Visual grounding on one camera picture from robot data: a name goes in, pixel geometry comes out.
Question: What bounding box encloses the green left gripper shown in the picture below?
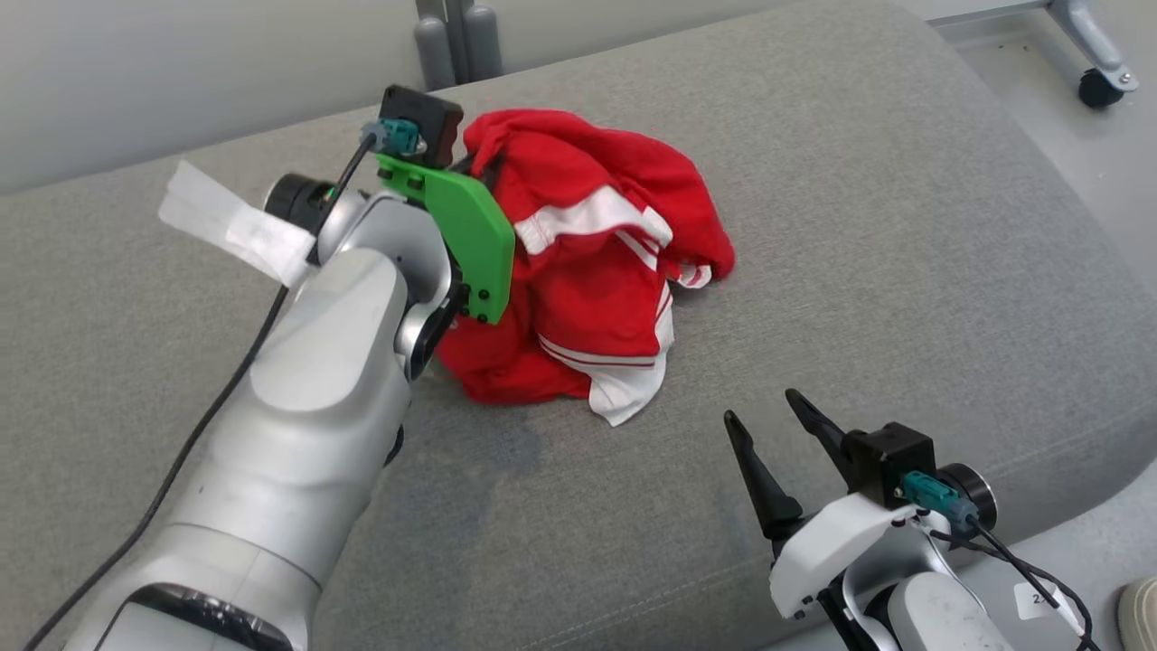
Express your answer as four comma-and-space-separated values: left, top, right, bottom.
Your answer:
373, 145, 518, 326

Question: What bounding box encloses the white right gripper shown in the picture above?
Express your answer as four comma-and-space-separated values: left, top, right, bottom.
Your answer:
723, 388, 925, 622

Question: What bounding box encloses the red basketball shorts white stripe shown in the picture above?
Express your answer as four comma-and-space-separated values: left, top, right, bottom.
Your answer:
461, 108, 735, 290

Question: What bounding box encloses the grey fabric sofa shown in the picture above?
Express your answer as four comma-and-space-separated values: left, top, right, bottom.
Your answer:
0, 0, 1157, 651

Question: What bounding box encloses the beige shoe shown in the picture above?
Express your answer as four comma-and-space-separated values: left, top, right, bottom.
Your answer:
1116, 579, 1157, 651

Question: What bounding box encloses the grey leg with black caster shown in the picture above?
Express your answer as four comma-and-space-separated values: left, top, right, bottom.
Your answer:
1047, 0, 1140, 110

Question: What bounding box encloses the teal cable connector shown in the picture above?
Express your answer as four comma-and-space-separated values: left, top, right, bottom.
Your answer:
898, 470, 979, 533
360, 118, 428, 156

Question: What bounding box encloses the grey metal wall post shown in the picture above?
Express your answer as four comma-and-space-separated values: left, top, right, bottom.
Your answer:
414, 0, 503, 91

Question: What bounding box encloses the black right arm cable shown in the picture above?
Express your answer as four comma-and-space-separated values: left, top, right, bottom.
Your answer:
931, 520, 1104, 651

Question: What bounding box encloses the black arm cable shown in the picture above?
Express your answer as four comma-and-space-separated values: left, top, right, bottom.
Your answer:
23, 127, 381, 651
931, 520, 1104, 651

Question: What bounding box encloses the white tape cable flag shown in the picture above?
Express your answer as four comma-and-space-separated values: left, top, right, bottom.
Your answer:
158, 161, 319, 288

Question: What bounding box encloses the white paper cable label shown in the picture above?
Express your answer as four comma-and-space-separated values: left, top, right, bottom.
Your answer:
1012, 581, 1086, 634

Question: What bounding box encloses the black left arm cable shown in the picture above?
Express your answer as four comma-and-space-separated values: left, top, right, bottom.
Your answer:
23, 127, 381, 651

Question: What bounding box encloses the light metal floor rail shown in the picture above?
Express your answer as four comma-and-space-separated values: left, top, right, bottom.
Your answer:
929, 0, 1054, 25

